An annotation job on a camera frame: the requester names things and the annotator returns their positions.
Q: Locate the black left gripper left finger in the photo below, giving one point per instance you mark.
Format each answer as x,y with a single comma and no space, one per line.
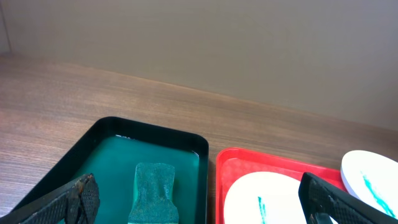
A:
78,201

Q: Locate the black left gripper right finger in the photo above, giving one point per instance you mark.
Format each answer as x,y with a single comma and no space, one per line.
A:
322,203

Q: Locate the white plate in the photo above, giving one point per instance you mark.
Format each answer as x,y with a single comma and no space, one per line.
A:
371,178
263,197

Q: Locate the green scrubbing sponge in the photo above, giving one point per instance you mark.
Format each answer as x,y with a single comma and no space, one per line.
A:
153,195

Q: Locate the black tray with green water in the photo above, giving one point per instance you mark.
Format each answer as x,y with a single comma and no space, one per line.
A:
111,150

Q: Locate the red plastic tray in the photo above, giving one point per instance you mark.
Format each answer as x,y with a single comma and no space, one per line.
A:
234,162

